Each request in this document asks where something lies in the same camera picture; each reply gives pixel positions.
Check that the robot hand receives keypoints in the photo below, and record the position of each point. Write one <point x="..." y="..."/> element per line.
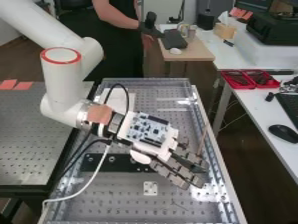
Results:
<point x="147" y="131"/>

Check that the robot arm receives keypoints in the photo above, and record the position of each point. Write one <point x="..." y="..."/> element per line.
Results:
<point x="61" y="86"/>

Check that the thin stick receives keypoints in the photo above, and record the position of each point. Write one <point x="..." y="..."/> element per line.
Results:
<point x="202" y="138"/>

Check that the black plate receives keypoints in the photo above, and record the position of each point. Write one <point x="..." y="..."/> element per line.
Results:
<point x="110" y="163"/>

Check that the clear box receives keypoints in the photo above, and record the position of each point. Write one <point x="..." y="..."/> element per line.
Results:
<point x="146" y="83"/>

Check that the white mouse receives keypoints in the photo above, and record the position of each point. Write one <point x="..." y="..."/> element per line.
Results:
<point x="175" y="51"/>

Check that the red tray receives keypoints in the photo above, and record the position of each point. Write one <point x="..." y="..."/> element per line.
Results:
<point x="236" y="80"/>
<point x="266" y="79"/>

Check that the wooden desk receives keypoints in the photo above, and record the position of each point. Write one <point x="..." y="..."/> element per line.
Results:
<point x="194" y="53"/>

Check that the white desk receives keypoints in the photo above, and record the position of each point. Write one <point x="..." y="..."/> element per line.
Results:
<point x="239" y="55"/>
<point x="260" y="113"/>

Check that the person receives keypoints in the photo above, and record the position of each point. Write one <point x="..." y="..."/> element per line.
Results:
<point x="114" y="33"/>

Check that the black mouse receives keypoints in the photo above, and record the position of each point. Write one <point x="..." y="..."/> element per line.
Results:
<point x="283" y="133"/>

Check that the red flat card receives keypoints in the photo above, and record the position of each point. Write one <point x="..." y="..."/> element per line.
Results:
<point x="22" y="86"/>
<point x="6" y="84"/>

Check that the cardboard box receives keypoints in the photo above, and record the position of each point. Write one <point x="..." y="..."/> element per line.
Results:
<point x="224" y="31"/>

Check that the black speaker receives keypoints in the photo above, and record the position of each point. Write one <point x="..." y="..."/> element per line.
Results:
<point x="206" y="20"/>

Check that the black printer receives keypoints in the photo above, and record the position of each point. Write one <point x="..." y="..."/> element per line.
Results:
<point x="272" y="30"/>

